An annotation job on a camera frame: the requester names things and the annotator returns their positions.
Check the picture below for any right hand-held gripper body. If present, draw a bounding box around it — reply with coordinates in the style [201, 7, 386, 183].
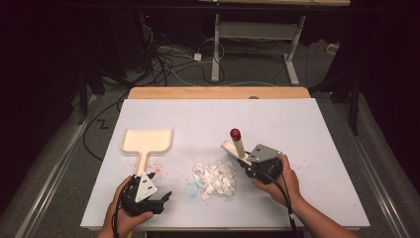
[244, 143, 284, 185]

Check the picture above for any black floor cable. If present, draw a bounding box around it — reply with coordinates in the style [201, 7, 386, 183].
[81, 93, 131, 163]

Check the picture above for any wooden table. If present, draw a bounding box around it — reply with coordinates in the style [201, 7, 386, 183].
[127, 86, 312, 100]

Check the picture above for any hand-held gripper cable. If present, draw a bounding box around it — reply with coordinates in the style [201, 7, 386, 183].
[262, 172, 299, 238]
[111, 182, 134, 238]

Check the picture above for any person's left hand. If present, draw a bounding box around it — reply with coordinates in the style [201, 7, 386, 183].
[100, 175, 156, 238]

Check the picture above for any pile of white paper scraps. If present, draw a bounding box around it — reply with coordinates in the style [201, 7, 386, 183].
[191, 160, 238, 201]

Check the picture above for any left hand-held gripper cable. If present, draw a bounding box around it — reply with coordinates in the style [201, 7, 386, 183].
[111, 182, 134, 238]

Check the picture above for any right hand-held gripper cable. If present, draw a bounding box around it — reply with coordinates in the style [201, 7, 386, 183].
[262, 172, 299, 238]

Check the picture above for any cream hand brush red cap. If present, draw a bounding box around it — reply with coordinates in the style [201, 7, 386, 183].
[220, 128, 253, 167]

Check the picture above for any white table sheet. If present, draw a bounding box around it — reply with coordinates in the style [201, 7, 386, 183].
[79, 98, 371, 231]

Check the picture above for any cream plastic dustpan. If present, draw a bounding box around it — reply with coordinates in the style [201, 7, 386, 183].
[120, 128, 174, 177]

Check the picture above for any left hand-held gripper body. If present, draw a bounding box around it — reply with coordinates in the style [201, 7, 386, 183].
[119, 172, 165, 217]

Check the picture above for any person's right hand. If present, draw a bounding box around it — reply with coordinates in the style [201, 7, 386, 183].
[253, 154, 303, 208]

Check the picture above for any metal floor rail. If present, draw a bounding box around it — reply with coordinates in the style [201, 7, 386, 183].
[14, 93, 100, 238]
[330, 98, 412, 238]

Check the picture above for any bundle of floor cables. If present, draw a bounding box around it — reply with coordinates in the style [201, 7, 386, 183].
[140, 19, 229, 87]

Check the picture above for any white desk frame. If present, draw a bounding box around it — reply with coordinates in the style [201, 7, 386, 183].
[197, 0, 352, 86]

